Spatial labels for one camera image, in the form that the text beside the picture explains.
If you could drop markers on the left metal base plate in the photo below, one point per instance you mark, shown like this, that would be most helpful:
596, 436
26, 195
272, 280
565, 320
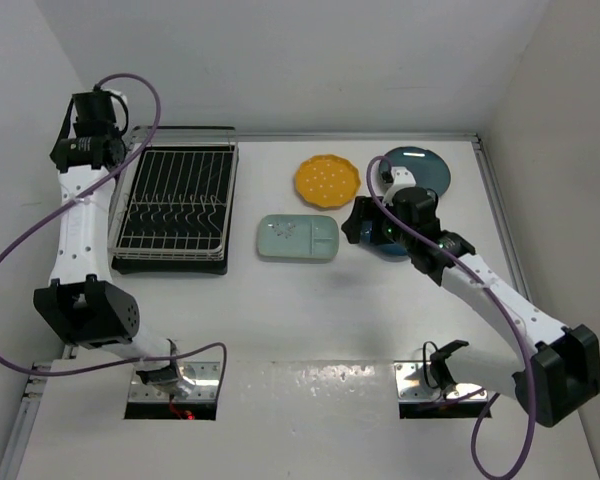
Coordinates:
195, 382

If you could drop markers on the dark blue leaf dish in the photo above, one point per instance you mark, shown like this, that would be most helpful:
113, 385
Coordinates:
389, 250

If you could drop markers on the metal base plate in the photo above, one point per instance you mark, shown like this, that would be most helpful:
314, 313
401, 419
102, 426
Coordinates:
412, 388
195, 382

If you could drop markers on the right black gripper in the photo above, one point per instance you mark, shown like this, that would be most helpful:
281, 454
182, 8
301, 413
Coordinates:
365, 208

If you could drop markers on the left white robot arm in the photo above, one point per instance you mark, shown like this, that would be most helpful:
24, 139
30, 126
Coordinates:
81, 303

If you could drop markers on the black drip tray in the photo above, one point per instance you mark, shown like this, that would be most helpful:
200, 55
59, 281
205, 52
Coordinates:
141, 139

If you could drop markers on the light green divided tray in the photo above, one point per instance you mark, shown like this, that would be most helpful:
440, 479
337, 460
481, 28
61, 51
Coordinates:
298, 237

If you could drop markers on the wire dish rack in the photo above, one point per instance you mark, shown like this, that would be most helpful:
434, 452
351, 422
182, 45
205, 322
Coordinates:
177, 206

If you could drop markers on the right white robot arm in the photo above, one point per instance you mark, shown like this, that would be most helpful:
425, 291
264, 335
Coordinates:
552, 370

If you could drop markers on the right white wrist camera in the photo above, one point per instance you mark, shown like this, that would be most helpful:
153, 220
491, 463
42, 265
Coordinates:
396, 179

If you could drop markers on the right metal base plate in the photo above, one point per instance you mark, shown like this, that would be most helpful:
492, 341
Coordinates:
412, 388

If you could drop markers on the yellow dotted plate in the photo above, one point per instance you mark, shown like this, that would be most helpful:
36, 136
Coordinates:
327, 181

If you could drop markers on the teal round plate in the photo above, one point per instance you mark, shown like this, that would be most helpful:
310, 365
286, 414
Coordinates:
428, 168

